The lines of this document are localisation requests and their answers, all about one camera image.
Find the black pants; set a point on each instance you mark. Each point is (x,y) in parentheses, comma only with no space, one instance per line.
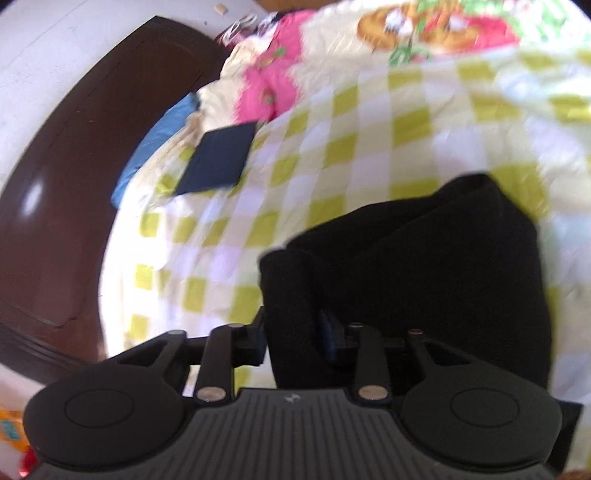
(392,277)

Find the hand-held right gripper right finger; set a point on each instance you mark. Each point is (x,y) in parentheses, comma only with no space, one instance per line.
(328,339)

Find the orange yellow plastic toy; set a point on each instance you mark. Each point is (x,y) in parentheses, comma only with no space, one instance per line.
(11,434)

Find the dark blue folded cloth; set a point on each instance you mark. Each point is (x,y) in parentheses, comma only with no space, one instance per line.
(217,159)

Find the dark brown wooden headboard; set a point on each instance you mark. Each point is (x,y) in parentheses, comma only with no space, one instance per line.
(69,184)

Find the green checkered printed blanket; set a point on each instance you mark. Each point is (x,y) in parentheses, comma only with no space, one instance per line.
(369,138)

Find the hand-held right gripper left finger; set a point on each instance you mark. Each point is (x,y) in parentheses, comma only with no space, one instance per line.
(253,344)

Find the blue pillow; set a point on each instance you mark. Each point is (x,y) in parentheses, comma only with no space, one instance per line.
(152,143)

